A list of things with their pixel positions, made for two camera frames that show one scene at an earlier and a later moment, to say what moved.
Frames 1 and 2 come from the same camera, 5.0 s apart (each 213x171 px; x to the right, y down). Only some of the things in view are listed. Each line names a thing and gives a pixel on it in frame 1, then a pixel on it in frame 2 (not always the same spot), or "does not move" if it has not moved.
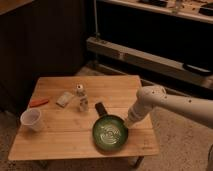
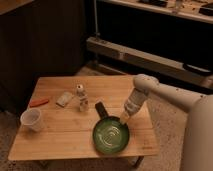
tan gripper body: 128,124 → 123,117
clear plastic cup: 30,118 does not move
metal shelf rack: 170,40 does not move
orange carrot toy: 38,102 does not move
